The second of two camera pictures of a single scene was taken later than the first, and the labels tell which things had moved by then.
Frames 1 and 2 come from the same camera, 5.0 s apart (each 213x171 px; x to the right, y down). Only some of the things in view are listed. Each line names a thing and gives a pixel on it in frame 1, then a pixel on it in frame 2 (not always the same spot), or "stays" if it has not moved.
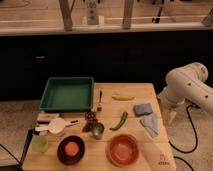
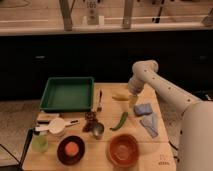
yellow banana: (122, 97) stays
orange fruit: (71, 148) stays
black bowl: (71, 150) stays
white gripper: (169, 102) to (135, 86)
